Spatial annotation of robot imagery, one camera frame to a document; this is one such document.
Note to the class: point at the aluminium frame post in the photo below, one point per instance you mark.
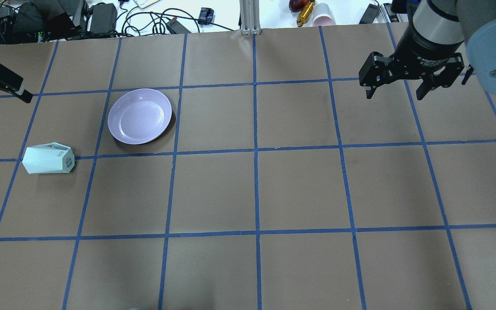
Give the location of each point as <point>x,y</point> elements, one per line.
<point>250,17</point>

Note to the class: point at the black power adapter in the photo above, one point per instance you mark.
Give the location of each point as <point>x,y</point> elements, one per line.
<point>370,14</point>

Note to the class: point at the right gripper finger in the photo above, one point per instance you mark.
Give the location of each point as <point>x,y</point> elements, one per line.
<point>428,84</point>
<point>372,84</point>

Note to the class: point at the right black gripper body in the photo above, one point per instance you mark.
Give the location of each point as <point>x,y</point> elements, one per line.
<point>425,50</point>

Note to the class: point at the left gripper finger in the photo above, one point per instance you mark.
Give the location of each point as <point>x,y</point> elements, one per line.
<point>23,95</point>

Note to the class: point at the mint green faceted cup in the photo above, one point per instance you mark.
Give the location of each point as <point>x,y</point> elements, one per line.
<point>50,158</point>

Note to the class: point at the black equipment pile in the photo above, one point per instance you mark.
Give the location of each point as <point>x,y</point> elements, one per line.
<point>37,21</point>

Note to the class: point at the lilac plate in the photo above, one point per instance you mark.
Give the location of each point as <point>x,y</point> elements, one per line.
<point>139,116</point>

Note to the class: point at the small blue black device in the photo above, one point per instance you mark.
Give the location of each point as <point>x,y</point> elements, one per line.
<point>206,16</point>

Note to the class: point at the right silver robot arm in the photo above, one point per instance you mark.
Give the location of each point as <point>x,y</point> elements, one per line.
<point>472,22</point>

